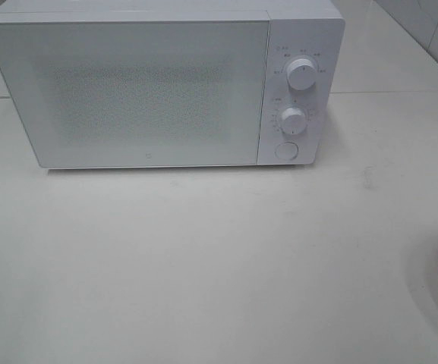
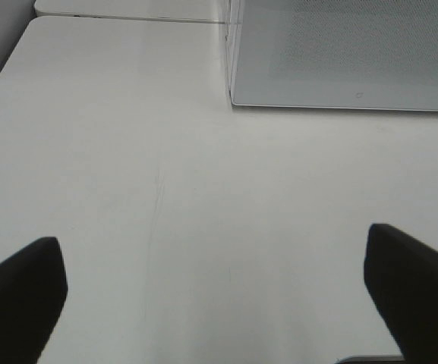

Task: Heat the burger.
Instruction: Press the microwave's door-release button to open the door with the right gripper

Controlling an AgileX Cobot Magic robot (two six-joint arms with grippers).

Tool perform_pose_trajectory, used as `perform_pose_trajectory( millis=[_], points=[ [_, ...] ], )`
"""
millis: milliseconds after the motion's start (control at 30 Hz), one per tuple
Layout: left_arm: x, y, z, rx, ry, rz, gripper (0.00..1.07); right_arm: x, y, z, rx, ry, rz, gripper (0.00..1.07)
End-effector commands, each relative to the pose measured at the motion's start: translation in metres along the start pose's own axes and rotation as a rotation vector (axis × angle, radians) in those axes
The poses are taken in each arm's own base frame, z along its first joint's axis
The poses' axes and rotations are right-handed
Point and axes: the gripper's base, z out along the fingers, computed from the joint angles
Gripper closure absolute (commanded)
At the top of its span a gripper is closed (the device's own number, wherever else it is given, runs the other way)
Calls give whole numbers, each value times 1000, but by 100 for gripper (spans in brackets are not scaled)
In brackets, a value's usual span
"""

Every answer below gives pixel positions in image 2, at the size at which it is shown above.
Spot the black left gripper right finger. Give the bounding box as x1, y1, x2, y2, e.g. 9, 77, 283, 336
364, 224, 438, 363

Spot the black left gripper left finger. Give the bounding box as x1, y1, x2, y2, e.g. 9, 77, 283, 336
0, 237, 68, 363

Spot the white microwave door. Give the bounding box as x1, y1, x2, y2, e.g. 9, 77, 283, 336
227, 1, 438, 111

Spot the white microwave oven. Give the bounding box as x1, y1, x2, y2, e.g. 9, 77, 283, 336
219, 0, 244, 105

